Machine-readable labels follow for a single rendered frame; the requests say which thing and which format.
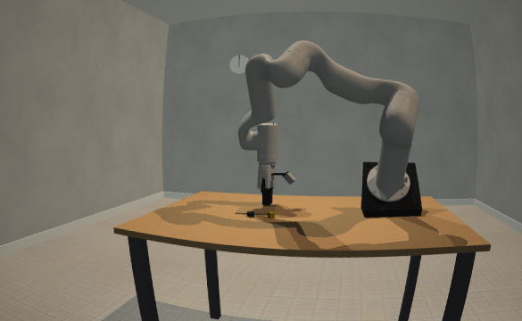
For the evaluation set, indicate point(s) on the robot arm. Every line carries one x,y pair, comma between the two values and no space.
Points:
397,123

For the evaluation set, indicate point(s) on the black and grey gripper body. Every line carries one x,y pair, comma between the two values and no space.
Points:
265,171

